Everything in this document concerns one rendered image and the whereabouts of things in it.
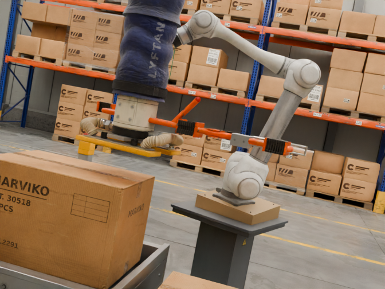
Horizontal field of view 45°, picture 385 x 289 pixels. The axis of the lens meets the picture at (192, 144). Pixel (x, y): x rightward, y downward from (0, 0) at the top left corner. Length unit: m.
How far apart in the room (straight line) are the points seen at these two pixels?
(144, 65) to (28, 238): 0.81
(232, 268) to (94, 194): 1.05
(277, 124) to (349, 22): 6.95
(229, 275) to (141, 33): 1.37
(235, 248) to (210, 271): 0.20
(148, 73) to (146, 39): 0.13
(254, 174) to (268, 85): 6.79
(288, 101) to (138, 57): 0.83
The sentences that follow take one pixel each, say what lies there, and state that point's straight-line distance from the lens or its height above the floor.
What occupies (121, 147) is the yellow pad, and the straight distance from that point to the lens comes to 1.77.
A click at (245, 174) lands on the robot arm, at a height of 1.02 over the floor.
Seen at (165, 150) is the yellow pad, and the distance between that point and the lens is 1.90.
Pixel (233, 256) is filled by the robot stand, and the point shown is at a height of 0.55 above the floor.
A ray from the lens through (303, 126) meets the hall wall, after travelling 10.24.
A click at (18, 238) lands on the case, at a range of 1.96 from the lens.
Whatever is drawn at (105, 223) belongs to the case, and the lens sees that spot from 1.77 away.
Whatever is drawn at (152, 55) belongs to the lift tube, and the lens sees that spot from 1.82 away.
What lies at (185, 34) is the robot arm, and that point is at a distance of 2.37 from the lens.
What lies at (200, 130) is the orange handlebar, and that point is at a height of 1.21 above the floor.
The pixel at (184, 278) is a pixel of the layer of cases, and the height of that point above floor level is 0.54.
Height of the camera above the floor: 1.30
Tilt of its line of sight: 5 degrees down
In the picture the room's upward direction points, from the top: 11 degrees clockwise
